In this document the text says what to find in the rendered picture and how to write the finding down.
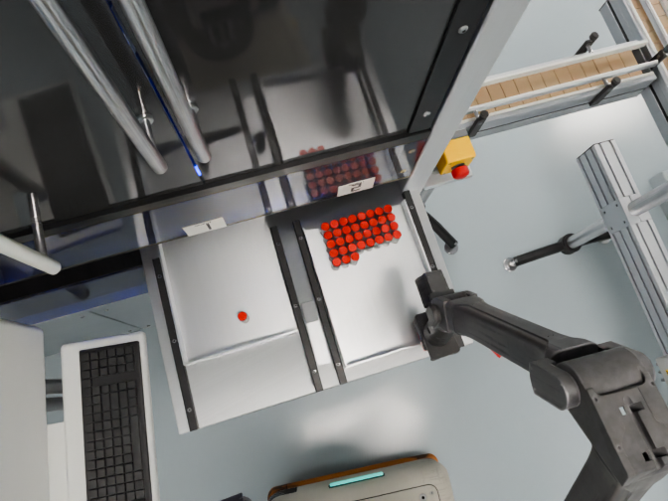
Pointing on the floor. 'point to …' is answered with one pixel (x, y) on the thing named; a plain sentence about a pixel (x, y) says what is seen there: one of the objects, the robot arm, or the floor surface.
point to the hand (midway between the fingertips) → (429, 343)
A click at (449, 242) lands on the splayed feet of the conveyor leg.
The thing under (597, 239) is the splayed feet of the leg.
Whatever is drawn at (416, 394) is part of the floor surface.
